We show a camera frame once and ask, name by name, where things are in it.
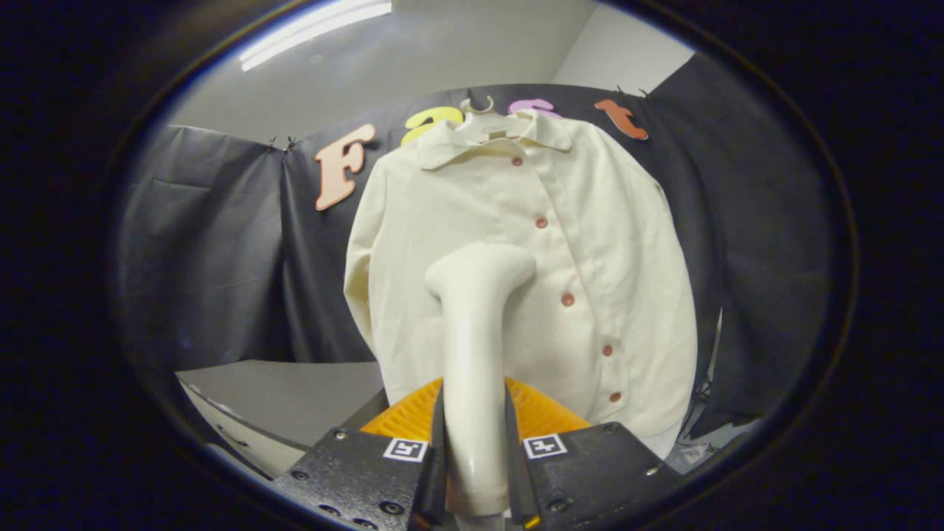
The grey and white cabinet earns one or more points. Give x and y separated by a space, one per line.
295 398

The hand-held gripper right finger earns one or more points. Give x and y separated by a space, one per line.
590 472

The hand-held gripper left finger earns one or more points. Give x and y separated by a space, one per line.
354 472

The black backdrop cloth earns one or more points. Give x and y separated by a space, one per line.
221 258

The cream button-up shirt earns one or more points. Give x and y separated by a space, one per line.
590 243

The white clothes hanger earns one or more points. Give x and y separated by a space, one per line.
493 131

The ceiling light panel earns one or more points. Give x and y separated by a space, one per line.
310 29

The thin metal stand pole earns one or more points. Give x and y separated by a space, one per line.
714 346

